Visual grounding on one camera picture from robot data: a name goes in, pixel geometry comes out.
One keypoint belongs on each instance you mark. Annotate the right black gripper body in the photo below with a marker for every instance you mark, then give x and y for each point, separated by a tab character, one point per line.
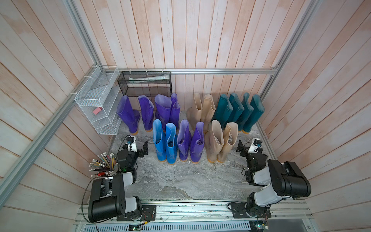
245	153

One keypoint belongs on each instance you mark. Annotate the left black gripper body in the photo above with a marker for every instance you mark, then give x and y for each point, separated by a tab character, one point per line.
139	153

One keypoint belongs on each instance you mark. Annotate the teal boot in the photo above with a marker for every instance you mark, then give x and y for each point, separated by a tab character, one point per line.
223	110
255	115
246	113
237	108

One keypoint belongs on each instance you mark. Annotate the large beige boot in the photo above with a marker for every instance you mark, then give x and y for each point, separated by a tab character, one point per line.
214	141

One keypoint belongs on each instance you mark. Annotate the large purple boot front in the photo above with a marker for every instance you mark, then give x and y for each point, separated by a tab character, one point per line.
197	143

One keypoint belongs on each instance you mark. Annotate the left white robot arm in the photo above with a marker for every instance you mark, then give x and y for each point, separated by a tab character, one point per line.
108	199

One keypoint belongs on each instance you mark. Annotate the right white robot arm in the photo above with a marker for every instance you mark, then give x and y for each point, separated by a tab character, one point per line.
278	181

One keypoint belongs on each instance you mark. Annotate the pink pencil cup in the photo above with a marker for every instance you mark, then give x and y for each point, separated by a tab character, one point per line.
105	165

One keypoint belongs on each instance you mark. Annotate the purple boot small hidden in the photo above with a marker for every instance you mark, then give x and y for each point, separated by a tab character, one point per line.
147	111

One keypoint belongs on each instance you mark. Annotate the pink eraser block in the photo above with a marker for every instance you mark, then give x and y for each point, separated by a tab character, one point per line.
97	110

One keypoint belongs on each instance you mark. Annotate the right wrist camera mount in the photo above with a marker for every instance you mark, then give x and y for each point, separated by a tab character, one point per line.
256	146

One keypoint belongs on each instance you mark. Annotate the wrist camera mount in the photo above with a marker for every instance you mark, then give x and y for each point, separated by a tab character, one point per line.
256	146
131	143

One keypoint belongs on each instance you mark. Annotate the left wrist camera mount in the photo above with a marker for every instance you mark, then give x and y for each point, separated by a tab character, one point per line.
131	143

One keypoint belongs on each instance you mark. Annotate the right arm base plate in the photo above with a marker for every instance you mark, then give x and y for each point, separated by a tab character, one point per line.
244	210

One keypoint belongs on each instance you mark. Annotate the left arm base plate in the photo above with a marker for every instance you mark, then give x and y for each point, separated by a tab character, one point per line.
141	214

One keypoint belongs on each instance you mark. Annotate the white wire mesh shelf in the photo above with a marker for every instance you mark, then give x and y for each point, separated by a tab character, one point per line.
99	90

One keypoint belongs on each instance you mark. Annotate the black wire mesh basket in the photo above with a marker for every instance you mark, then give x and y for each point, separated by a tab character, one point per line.
148	83

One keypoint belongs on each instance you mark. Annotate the aluminium frame rail back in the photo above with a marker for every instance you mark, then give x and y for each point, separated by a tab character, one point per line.
186	71

